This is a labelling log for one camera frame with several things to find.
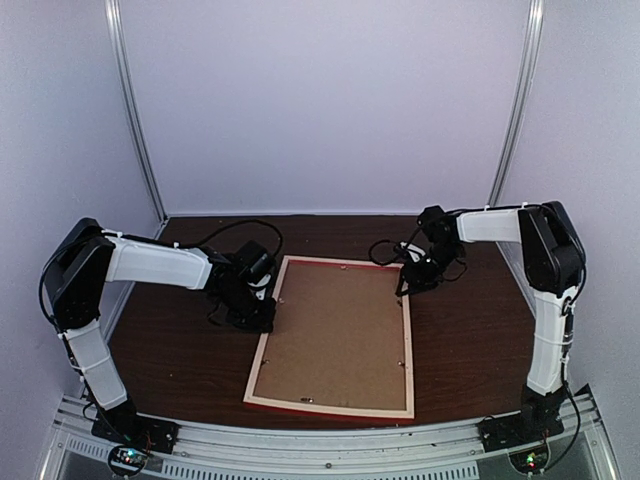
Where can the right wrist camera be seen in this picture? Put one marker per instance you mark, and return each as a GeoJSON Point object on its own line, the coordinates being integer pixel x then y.
{"type": "Point", "coordinates": [412, 252]}

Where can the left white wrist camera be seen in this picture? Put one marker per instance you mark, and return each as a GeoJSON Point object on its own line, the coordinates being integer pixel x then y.
{"type": "Point", "coordinates": [261, 287]}

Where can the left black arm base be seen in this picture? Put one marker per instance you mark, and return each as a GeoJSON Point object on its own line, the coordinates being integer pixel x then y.
{"type": "Point", "coordinates": [123, 425]}

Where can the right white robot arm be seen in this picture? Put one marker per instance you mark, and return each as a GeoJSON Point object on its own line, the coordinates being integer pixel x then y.
{"type": "Point", "coordinates": [554, 264]}

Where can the circuit board with leds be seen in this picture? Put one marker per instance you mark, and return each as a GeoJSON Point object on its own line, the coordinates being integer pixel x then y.
{"type": "Point", "coordinates": [126, 461]}
{"type": "Point", "coordinates": [529, 461]}

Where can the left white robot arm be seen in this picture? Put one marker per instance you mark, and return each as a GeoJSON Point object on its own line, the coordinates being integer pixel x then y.
{"type": "Point", "coordinates": [91, 260]}

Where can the left circuit board with leds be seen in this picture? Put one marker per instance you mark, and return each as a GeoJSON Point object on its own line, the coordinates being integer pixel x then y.
{"type": "Point", "coordinates": [126, 461]}

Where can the right circuit board with leds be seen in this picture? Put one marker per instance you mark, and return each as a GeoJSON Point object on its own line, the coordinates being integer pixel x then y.
{"type": "Point", "coordinates": [529, 461]}

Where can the brown cardboard backing board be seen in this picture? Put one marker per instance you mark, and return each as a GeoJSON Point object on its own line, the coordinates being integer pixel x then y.
{"type": "Point", "coordinates": [330, 335]}

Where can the red wooden picture frame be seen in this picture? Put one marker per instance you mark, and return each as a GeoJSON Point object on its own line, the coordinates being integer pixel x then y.
{"type": "Point", "coordinates": [325, 410]}

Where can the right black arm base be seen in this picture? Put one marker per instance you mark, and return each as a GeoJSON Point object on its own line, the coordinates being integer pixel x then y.
{"type": "Point", "coordinates": [525, 425]}

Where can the front aluminium rail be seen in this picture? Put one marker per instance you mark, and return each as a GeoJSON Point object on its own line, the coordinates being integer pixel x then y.
{"type": "Point", "coordinates": [451, 450]}

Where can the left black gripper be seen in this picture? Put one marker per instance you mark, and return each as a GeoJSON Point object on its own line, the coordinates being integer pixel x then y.
{"type": "Point", "coordinates": [264, 323]}

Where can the left aluminium corner post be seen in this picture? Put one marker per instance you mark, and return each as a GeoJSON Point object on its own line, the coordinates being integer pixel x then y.
{"type": "Point", "coordinates": [117, 36]}

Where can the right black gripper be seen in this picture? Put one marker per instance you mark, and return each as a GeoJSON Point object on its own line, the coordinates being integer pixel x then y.
{"type": "Point", "coordinates": [418, 280]}

